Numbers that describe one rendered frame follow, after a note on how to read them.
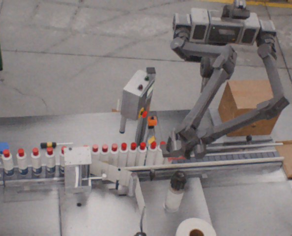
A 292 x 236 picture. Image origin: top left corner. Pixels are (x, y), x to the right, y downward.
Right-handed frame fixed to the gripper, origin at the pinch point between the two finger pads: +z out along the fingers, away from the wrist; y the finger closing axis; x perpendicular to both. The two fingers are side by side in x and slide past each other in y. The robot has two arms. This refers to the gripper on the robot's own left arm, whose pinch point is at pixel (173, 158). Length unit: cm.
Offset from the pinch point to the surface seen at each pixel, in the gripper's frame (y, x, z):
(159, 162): 2.6, -7.7, 5.2
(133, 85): -7, -56, -24
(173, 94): -139, 94, 43
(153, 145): 1.3, -20.4, -2.4
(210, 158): -1.9, 21.8, -10.9
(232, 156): -2.1, 33.1, -20.1
